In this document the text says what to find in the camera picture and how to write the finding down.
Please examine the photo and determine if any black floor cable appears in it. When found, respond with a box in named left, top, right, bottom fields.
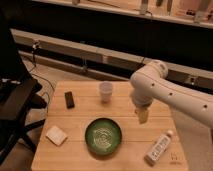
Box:
left=20, top=54, right=56, bottom=104

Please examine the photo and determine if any white sponge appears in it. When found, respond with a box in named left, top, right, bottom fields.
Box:
left=46, top=126, right=68, bottom=146

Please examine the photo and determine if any white plastic bottle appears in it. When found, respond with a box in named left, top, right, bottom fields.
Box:
left=144, top=130, right=174, bottom=166

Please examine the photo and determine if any translucent plastic cup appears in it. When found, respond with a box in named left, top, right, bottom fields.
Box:
left=99, top=81, right=113, bottom=102

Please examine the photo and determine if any black office chair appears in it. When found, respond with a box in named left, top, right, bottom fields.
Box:
left=0, top=16, right=47, bottom=166

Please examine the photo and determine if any small black rectangular block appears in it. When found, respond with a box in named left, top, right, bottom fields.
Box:
left=65, top=92, right=75, bottom=109

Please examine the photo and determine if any green ceramic bowl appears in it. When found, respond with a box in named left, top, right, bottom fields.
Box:
left=85, top=118, right=122, bottom=156

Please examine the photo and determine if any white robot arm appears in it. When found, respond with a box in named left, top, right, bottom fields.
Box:
left=130, top=60, right=213, bottom=129

